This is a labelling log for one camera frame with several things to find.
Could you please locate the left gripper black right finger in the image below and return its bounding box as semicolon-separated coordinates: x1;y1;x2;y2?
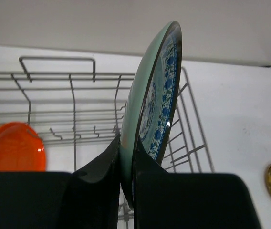
133;142;261;229

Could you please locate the orange plate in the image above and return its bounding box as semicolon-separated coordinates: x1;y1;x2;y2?
0;122;46;171

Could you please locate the blue patterned plate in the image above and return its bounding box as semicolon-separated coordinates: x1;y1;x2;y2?
119;21;182;208

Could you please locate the grey wire dish rack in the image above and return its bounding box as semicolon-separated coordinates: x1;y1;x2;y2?
0;46;214;223

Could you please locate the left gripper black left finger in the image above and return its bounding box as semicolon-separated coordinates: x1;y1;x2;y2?
0;136;120;229

